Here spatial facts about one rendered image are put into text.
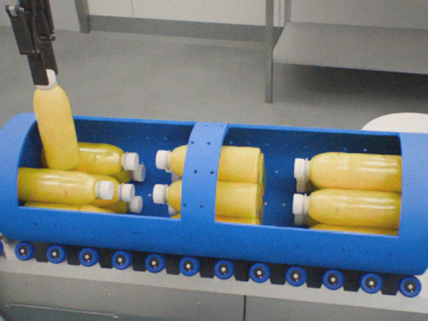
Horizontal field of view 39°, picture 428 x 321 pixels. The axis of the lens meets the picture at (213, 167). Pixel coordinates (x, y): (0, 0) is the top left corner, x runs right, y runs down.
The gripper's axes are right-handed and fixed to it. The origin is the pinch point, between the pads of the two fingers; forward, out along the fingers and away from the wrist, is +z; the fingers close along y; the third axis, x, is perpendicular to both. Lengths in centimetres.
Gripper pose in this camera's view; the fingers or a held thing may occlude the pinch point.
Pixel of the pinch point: (43, 63)
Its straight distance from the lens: 125.2
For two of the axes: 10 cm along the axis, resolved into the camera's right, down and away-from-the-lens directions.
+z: 0.5, 8.2, 5.7
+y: 1.8, -5.7, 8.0
